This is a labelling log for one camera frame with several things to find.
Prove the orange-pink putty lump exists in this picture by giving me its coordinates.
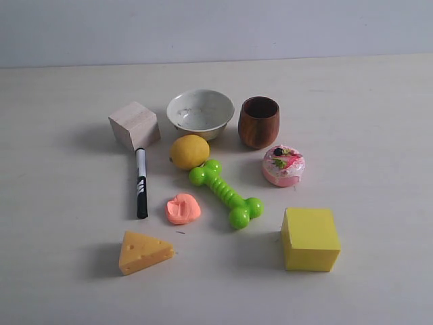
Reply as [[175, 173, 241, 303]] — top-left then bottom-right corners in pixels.
[[166, 193, 202, 225]]

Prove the yellow lemon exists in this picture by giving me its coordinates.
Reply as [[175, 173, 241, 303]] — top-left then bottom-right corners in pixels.
[[169, 135, 210, 171]]

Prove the white ceramic bowl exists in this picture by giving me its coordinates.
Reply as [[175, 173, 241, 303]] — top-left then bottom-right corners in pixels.
[[166, 89, 235, 141]]

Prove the green plastic bone toy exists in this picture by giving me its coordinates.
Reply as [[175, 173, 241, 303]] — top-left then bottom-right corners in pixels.
[[189, 159, 264, 230]]

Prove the brown wooden cup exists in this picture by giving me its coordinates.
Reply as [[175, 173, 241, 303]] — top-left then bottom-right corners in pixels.
[[237, 96, 280, 149]]

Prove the pink toy cake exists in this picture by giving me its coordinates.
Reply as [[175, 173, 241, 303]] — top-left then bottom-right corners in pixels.
[[262, 145, 306, 188]]

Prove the black and white marker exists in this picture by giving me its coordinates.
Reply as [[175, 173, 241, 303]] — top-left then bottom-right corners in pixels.
[[135, 148, 148, 219]]

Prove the light wooden cube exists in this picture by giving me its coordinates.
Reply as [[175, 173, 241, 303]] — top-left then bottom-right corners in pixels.
[[108, 102, 160, 151]]

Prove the yellow cheese wedge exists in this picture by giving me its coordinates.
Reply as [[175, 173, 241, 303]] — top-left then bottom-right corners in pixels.
[[118, 231, 175, 276]]

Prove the yellow foam cube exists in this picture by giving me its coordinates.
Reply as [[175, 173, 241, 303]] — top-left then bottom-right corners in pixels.
[[281, 208, 341, 272]]

